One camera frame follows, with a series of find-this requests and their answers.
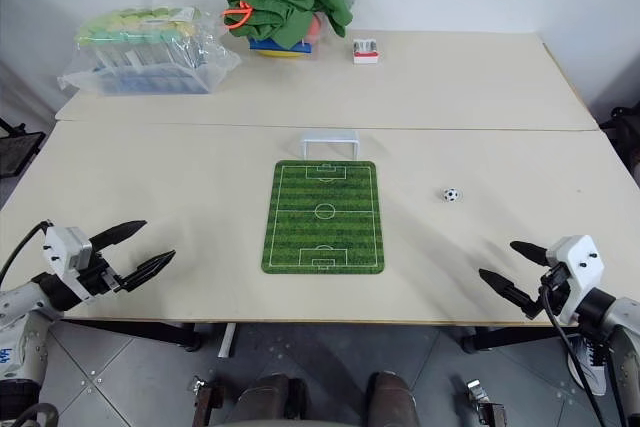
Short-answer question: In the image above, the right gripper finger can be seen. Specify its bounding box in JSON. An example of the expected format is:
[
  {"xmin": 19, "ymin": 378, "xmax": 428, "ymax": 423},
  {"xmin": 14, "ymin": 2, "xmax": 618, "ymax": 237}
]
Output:
[
  {"xmin": 509, "ymin": 240, "xmax": 552, "ymax": 267},
  {"xmin": 478, "ymin": 268, "xmax": 544, "ymax": 321}
]

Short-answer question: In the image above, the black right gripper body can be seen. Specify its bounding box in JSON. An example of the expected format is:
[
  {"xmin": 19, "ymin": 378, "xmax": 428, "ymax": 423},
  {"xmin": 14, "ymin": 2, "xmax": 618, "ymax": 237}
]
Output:
[{"xmin": 537, "ymin": 265, "xmax": 574, "ymax": 316}]

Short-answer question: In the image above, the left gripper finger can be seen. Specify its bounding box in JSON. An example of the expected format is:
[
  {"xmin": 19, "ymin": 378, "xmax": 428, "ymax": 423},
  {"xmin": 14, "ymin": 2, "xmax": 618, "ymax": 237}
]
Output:
[
  {"xmin": 89, "ymin": 219, "xmax": 148, "ymax": 251},
  {"xmin": 115, "ymin": 249, "xmax": 178, "ymax": 294}
]

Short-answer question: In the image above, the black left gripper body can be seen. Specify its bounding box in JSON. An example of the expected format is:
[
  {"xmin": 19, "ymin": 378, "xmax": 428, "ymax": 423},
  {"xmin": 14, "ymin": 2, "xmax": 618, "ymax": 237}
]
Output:
[{"xmin": 74, "ymin": 245, "xmax": 124, "ymax": 299}]

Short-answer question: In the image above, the green soccer field mat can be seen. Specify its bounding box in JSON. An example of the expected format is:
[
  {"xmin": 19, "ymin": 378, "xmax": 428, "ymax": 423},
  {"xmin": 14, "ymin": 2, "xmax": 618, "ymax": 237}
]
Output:
[{"xmin": 260, "ymin": 159, "xmax": 388, "ymax": 276}]

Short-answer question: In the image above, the white sneaker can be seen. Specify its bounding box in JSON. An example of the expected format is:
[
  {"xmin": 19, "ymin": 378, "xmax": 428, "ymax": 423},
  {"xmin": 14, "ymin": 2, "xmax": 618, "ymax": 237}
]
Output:
[{"xmin": 566, "ymin": 334, "xmax": 609, "ymax": 397}]

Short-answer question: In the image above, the white table leg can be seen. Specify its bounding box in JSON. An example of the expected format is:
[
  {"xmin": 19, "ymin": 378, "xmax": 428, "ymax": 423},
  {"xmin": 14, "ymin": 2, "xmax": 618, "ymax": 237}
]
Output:
[{"xmin": 217, "ymin": 322, "xmax": 238, "ymax": 360}]

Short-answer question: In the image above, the black ribbed cylinder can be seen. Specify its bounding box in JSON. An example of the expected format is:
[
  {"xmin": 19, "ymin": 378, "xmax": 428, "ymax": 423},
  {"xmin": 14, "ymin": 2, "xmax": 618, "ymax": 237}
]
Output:
[{"xmin": 0, "ymin": 378, "xmax": 59, "ymax": 427}]

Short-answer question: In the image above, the black chair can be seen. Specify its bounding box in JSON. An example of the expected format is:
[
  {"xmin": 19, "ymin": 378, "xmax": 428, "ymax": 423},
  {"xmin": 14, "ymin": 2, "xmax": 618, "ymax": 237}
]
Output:
[{"xmin": 598, "ymin": 104, "xmax": 640, "ymax": 174}]

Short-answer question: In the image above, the dark rounded shape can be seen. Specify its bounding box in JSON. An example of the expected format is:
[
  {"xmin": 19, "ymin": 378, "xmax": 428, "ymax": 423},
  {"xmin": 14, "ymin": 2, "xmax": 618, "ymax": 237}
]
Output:
[
  {"xmin": 233, "ymin": 373, "xmax": 307, "ymax": 427},
  {"xmin": 366, "ymin": 370, "xmax": 420, "ymax": 427}
]

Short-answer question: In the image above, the clear plastic bag with boxes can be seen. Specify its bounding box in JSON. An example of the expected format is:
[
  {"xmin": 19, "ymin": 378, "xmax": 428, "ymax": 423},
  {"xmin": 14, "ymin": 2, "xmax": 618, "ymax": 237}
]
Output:
[{"xmin": 56, "ymin": 0, "xmax": 244, "ymax": 97}]

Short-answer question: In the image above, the small white goal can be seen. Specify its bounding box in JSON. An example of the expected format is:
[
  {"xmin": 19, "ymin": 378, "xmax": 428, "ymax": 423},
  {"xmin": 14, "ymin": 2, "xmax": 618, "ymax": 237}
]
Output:
[{"xmin": 298, "ymin": 129, "xmax": 361, "ymax": 161}]

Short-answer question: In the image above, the blue and yellow toy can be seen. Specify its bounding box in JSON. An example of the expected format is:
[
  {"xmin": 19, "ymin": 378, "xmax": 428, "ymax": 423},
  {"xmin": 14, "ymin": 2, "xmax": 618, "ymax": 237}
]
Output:
[{"xmin": 248, "ymin": 35, "xmax": 315, "ymax": 60}]

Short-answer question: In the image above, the small red-white box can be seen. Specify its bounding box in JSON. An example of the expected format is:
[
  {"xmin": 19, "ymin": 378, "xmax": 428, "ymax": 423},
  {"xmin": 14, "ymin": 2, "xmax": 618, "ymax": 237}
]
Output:
[{"xmin": 351, "ymin": 37, "xmax": 381, "ymax": 66}]

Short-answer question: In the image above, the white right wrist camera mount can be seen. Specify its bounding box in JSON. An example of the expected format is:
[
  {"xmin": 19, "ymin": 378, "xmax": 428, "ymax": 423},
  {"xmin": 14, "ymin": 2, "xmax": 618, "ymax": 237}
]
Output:
[{"xmin": 544, "ymin": 234, "xmax": 606, "ymax": 324}]

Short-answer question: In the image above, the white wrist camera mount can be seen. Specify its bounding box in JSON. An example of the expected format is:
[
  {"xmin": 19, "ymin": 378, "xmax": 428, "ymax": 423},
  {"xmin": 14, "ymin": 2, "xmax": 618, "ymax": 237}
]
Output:
[
  {"xmin": 41, "ymin": 224, "xmax": 95, "ymax": 304},
  {"xmin": 544, "ymin": 234, "xmax": 606, "ymax": 324}
]

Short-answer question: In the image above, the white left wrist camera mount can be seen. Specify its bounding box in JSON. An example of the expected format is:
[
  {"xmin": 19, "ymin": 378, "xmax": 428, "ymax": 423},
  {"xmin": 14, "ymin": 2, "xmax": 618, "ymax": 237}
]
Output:
[{"xmin": 41, "ymin": 224, "xmax": 95, "ymax": 304}]

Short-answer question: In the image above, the black table frame bar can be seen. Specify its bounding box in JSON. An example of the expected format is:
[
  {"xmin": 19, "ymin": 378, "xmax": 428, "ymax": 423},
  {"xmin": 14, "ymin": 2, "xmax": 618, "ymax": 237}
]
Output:
[
  {"xmin": 63, "ymin": 318, "xmax": 204, "ymax": 353},
  {"xmin": 459, "ymin": 325, "xmax": 572, "ymax": 354}
]

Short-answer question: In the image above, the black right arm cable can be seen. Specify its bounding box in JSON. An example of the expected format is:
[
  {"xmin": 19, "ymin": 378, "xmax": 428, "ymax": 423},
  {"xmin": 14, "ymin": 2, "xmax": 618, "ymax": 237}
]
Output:
[{"xmin": 538, "ymin": 285, "xmax": 610, "ymax": 427}]

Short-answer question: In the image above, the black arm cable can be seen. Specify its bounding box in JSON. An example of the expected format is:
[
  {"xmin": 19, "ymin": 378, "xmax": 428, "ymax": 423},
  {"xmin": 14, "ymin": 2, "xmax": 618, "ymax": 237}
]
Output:
[
  {"xmin": 0, "ymin": 220, "xmax": 52, "ymax": 289},
  {"xmin": 538, "ymin": 285, "xmax": 610, "ymax": 427}
]

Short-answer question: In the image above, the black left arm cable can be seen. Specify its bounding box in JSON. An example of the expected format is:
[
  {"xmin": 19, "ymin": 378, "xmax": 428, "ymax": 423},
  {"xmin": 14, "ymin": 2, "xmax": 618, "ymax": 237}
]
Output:
[{"xmin": 0, "ymin": 220, "xmax": 52, "ymax": 289}]

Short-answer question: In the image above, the metal caster bracket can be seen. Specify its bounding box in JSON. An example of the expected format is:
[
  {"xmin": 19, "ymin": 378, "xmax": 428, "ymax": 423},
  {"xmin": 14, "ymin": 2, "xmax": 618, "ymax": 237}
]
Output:
[
  {"xmin": 463, "ymin": 378, "xmax": 512, "ymax": 427},
  {"xmin": 188, "ymin": 375, "xmax": 225, "ymax": 427}
]

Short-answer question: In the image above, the black mesh frame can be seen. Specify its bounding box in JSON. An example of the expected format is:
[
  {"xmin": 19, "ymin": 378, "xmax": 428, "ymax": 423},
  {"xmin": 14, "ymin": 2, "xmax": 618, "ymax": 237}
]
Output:
[{"xmin": 0, "ymin": 116, "xmax": 47, "ymax": 179}]

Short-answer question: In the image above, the orange cord loop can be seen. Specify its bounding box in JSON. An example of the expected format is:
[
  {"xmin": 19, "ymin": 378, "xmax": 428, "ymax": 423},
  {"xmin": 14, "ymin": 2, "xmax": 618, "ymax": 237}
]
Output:
[{"xmin": 221, "ymin": 1, "xmax": 254, "ymax": 32}]

